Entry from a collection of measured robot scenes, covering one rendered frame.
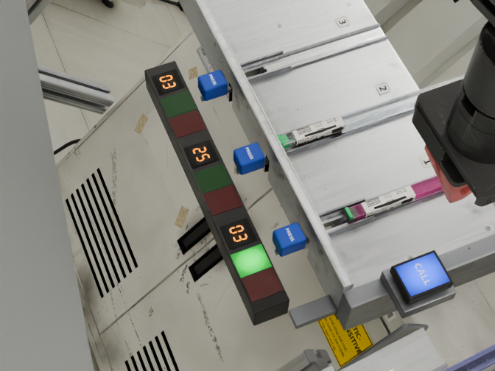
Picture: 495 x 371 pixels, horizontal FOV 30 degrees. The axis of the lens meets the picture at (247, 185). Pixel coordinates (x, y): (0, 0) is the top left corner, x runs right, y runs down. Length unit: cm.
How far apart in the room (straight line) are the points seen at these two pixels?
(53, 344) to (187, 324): 72
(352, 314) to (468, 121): 34
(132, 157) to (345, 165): 67
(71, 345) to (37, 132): 26
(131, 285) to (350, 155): 66
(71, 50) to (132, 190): 84
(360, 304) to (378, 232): 9
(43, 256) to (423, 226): 41
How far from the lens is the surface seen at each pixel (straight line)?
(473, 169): 71
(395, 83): 111
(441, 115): 73
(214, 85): 108
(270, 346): 140
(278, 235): 97
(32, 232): 87
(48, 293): 84
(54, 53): 235
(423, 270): 94
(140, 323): 158
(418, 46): 330
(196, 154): 105
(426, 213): 102
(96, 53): 248
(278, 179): 104
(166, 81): 111
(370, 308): 97
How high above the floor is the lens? 113
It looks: 26 degrees down
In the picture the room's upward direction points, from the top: 49 degrees clockwise
